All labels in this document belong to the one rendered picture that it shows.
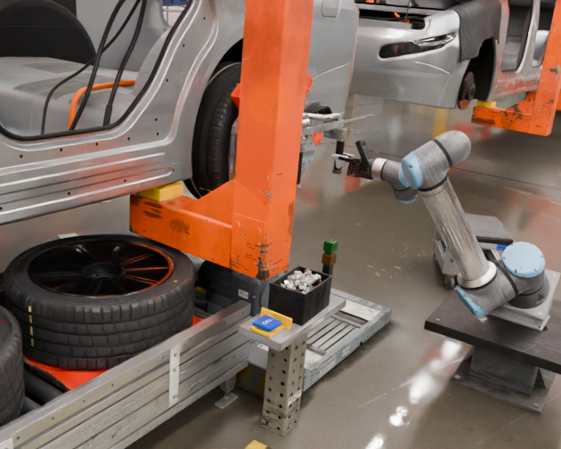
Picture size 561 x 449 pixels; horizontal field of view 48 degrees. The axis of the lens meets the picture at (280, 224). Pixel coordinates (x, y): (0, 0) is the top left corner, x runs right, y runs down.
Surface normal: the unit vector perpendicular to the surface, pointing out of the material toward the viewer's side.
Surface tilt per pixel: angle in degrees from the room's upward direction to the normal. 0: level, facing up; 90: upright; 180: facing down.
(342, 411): 0
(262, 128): 90
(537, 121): 90
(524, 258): 40
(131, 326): 90
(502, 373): 90
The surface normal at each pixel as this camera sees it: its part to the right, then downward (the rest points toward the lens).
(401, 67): -0.18, 0.30
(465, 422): 0.08, -0.94
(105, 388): 0.82, 0.25
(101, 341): 0.23, 0.34
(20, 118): -0.54, 0.07
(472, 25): 0.56, 0.27
